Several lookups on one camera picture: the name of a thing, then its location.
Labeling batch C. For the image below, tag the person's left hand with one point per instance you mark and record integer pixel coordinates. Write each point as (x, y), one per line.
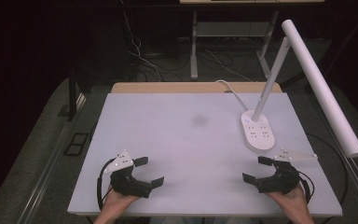
(115, 202)

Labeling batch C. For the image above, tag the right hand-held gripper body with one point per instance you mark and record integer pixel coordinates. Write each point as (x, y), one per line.
(284, 182)

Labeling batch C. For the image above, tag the person's right hand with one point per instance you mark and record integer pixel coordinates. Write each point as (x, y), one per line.
(293, 202)

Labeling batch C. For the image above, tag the grey metal desk frame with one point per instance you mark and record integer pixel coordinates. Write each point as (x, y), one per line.
(194, 46)

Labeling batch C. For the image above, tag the white desk lamp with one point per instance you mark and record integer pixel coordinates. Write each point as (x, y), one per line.
(320, 84)

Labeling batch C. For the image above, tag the black rectangular floor frame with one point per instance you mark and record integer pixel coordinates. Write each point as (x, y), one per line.
(76, 143)

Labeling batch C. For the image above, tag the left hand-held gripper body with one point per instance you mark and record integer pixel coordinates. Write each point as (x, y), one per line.
(127, 183)

